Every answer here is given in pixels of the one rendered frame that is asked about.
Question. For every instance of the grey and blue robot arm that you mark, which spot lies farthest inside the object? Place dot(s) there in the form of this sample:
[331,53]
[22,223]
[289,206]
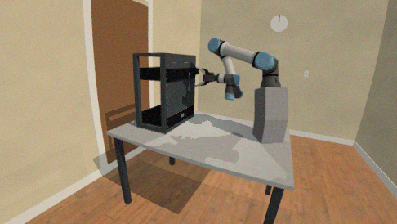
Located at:
[263,60]

